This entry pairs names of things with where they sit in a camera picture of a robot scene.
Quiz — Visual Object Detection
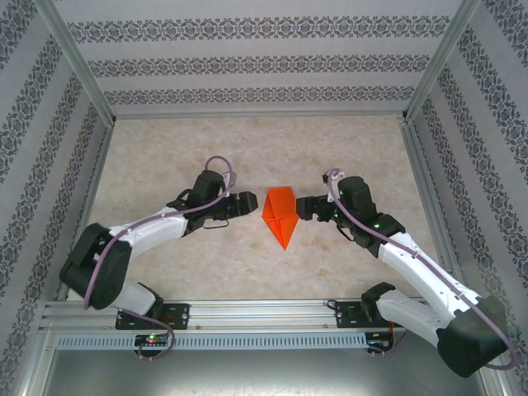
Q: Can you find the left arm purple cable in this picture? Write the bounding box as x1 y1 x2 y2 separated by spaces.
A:
82 155 237 362

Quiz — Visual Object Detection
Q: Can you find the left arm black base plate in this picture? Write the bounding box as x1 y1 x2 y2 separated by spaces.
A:
115 303 191 331

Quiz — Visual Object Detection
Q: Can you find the grey sheet metal panel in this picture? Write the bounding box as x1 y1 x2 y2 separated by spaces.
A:
40 329 507 396

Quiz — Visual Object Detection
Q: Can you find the aluminium frame post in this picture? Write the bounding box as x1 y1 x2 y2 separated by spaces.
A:
400 0 483 123
35 0 117 125

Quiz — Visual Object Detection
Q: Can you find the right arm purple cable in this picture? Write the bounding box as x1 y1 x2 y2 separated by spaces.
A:
325 167 520 370

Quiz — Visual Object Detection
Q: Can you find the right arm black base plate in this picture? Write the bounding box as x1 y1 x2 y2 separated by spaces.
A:
332 300 412 330

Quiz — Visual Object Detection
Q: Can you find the aluminium rail along wall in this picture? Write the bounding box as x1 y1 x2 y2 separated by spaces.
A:
111 107 408 121

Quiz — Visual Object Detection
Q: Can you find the wide aluminium mounting rail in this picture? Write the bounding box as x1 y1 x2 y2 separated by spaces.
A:
39 299 490 331

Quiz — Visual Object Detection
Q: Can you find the aluminium table side rail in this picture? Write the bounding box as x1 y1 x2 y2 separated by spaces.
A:
398 119 469 298
55 121 117 301

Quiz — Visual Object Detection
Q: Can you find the orange paper sheet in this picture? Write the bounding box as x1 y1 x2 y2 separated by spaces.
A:
262 186 299 251

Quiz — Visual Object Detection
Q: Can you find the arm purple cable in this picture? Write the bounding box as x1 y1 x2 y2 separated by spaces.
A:
82 155 237 362
325 167 520 370

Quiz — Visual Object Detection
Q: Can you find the slotted grey cable duct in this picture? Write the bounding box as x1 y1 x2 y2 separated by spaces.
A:
55 332 368 350

